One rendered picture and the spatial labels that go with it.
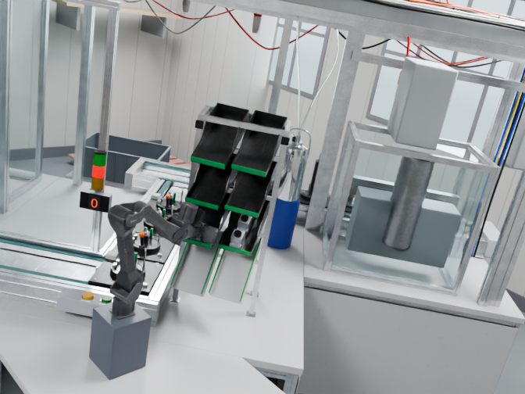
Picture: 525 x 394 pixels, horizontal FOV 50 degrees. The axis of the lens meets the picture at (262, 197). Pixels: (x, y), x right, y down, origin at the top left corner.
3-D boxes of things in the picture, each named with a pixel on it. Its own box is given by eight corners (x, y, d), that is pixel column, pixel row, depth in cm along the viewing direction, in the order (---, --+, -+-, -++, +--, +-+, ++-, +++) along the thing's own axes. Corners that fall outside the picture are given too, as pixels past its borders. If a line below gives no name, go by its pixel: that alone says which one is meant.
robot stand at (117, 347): (108, 381, 184) (114, 329, 177) (88, 357, 193) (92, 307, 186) (145, 366, 194) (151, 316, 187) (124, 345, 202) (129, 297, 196)
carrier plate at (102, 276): (148, 296, 218) (149, 291, 217) (87, 284, 218) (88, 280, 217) (162, 268, 241) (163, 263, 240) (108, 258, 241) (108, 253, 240)
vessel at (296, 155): (298, 204, 291) (314, 134, 278) (272, 198, 292) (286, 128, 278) (299, 195, 305) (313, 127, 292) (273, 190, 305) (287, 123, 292)
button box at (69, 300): (111, 320, 208) (112, 306, 205) (55, 309, 208) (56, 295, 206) (117, 310, 214) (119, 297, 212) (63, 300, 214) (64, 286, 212)
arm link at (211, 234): (205, 248, 199) (211, 231, 198) (160, 230, 204) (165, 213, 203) (214, 245, 207) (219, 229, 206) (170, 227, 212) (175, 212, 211)
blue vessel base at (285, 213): (290, 251, 300) (300, 205, 291) (261, 245, 300) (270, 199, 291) (291, 239, 315) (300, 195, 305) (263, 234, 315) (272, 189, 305)
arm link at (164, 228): (125, 223, 166) (144, 194, 169) (106, 213, 170) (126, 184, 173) (169, 258, 191) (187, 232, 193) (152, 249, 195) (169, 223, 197)
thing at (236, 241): (240, 252, 213) (241, 240, 208) (229, 249, 214) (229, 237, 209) (247, 236, 219) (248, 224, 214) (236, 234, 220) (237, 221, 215)
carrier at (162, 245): (164, 266, 242) (167, 241, 238) (108, 256, 242) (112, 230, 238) (176, 243, 265) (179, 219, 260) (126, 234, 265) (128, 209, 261)
